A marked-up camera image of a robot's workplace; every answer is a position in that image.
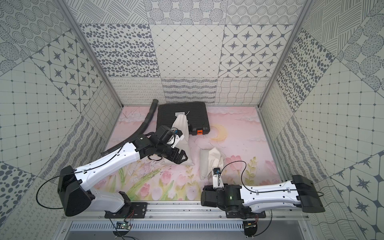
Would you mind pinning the black plastic tool case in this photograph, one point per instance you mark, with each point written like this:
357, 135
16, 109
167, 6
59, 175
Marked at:
195, 113

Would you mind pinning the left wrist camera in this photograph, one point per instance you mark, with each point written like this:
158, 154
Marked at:
178, 136

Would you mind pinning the left small circuit board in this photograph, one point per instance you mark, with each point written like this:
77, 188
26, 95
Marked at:
124, 226

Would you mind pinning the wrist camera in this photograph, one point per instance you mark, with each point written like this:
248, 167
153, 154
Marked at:
217, 179
178, 136

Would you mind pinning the right small circuit board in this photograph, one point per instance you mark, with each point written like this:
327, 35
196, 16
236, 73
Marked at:
250, 228

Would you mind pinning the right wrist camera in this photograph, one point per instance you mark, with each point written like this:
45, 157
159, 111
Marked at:
217, 179

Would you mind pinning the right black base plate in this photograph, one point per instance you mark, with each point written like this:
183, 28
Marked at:
245, 215

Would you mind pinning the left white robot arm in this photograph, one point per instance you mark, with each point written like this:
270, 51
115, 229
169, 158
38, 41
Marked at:
76, 187

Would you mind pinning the pink floral table mat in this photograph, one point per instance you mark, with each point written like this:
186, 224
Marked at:
235, 131

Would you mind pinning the small circuit board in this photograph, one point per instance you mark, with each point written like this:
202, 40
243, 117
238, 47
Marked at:
250, 228
124, 226

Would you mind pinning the tall white cloth soil bag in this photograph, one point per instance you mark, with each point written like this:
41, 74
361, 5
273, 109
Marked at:
181, 125

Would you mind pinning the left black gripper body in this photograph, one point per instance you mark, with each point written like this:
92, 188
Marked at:
172, 151

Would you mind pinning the aluminium mounting rail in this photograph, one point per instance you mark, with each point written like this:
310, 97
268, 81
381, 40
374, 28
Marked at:
193, 211

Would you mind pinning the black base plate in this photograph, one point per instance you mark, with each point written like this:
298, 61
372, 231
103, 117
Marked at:
245, 215
135, 210

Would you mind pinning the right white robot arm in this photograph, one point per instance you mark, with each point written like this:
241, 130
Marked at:
246, 202

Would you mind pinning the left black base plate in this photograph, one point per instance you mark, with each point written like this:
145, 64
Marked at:
135, 210

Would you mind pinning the small white cloth soil bag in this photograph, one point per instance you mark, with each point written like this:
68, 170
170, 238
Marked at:
210, 159

